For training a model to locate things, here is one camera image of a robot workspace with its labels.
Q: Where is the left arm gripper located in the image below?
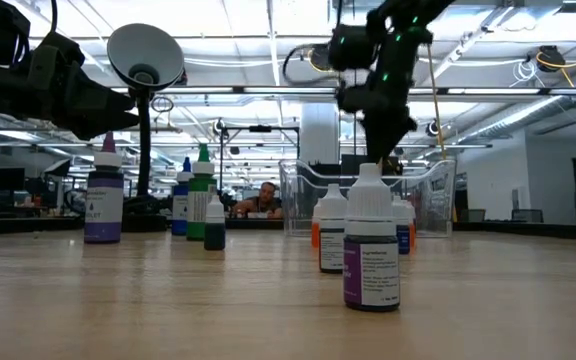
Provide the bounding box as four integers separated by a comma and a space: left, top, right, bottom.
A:
15, 30, 140, 142

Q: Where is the person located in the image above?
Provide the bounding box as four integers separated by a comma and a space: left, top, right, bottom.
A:
231, 180, 285, 220

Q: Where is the black computer monitor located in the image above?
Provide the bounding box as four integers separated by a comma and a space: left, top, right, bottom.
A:
0, 167, 26, 194
340, 153, 402, 177

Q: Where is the small orange food coloring bottle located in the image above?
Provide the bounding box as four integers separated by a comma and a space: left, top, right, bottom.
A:
310, 198, 322, 249

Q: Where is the small dark green coloring bottle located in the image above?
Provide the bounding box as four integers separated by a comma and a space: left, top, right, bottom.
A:
203, 194, 227, 252

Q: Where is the clear plastic bin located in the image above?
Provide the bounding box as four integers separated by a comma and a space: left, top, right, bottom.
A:
278, 158, 457, 239

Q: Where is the black desk lamp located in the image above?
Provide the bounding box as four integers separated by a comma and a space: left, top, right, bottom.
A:
106, 22, 186, 234

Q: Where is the large blue food coloring bottle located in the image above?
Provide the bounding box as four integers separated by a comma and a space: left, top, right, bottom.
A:
171, 156, 194, 237

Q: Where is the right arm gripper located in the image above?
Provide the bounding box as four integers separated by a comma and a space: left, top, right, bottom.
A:
360, 29, 433, 165

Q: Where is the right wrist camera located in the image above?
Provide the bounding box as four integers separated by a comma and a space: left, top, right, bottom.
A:
336, 82, 370, 114

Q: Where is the small blue food coloring bottle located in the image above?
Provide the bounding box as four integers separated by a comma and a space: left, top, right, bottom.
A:
392, 195, 412, 256

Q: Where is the large green food coloring bottle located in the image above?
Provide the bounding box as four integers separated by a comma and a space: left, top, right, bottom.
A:
186, 143, 218, 242

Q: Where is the black metal frame stand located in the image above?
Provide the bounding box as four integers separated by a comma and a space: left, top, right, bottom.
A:
219, 124, 301, 194

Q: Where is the yellow hanging cable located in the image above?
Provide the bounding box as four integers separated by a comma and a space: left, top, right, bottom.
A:
426, 44, 458, 224

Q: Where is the small purple food coloring bottle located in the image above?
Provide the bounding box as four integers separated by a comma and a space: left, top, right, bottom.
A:
342, 162, 402, 313

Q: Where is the large violet food coloring bottle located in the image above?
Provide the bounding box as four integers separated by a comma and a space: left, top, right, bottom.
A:
83, 131, 125, 245

